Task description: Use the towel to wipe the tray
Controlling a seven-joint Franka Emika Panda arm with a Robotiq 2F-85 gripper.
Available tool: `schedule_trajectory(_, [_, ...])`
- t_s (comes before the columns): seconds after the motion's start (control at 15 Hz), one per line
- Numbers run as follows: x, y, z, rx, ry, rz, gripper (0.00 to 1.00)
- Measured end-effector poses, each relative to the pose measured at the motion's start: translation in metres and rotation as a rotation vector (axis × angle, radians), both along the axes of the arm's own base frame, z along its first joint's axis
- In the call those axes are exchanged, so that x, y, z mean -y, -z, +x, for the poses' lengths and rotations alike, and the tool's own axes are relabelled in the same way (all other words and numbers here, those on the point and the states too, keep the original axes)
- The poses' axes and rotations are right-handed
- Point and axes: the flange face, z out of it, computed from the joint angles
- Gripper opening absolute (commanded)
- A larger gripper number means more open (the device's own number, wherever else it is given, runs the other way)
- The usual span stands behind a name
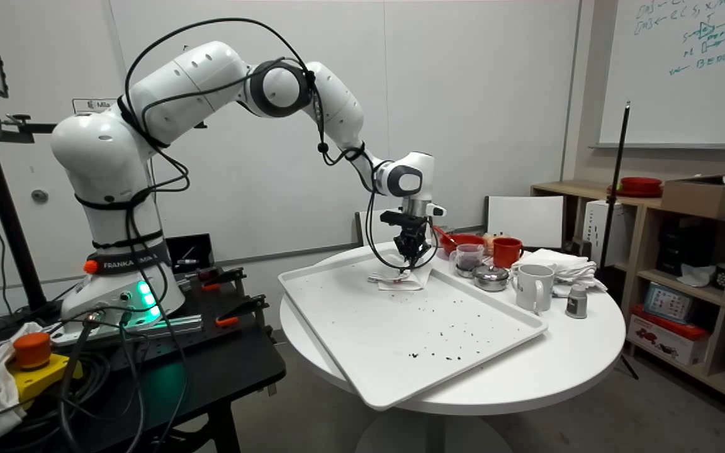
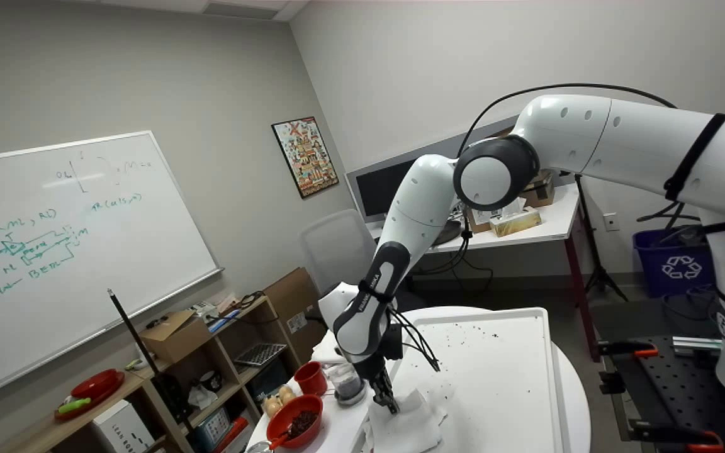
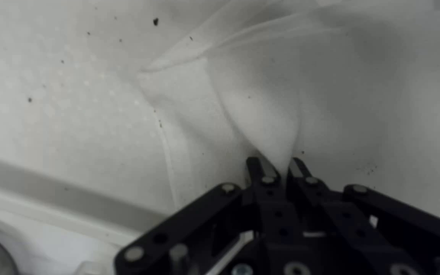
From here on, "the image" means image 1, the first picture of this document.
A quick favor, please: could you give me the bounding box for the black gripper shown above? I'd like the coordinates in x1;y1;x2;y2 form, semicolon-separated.
379;211;437;271

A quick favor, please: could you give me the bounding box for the white plastic tray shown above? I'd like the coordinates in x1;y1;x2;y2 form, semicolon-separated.
274;241;551;413

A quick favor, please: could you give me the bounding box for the red bowl with dark contents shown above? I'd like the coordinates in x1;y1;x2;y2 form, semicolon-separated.
439;232;488;260

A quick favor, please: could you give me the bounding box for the clear glass with dark contents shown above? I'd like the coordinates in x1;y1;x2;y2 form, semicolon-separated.
450;241;488;281

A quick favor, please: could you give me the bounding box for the small round metal tin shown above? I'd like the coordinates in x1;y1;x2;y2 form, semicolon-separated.
474;265;515;294

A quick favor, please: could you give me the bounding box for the red cup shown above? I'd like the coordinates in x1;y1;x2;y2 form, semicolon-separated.
492;237;528;271

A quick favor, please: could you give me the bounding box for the white flat panel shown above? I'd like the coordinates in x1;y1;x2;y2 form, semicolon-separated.
486;194;567;251

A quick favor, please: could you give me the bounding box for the white mug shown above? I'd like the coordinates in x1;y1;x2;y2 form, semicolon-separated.
508;261;559;316

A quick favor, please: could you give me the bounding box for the stack of folded white cloths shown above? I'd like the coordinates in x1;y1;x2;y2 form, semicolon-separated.
536;247;612;297

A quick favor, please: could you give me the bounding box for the small grey shaker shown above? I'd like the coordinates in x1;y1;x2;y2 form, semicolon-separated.
565;285;591;321

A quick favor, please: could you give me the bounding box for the round white table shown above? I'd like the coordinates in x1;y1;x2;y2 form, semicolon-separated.
277;237;630;453

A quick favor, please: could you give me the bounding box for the white appliance box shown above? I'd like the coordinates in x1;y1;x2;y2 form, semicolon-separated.
581;199;627;270

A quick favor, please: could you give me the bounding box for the thin black pole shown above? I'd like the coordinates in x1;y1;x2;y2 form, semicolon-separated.
595;100;644;384

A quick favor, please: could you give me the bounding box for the black device box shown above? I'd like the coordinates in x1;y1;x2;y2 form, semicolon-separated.
165;232;214;276

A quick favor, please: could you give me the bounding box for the black robot workbench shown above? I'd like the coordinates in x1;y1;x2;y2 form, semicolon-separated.
0;261;291;453

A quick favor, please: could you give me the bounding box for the blue printed box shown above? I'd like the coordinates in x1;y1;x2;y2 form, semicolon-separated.
642;281;692;326

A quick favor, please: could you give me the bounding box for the red and white box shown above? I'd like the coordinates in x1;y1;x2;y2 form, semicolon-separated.
627;305;713;367

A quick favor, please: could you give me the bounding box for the small open cardboard box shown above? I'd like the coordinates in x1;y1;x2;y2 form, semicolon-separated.
657;174;725;222

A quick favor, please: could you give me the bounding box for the whiteboard with green writing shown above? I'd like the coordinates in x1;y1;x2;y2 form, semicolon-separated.
598;0;725;153

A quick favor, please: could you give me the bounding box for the red stop button yellow box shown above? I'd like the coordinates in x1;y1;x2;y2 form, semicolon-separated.
9;330;74;403

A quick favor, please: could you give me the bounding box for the black clamp with orange handle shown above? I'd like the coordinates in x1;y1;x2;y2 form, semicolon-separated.
197;265;249;297
213;294;269;333

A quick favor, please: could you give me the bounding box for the black cable bundle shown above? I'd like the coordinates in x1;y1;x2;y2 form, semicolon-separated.
54;309;192;453

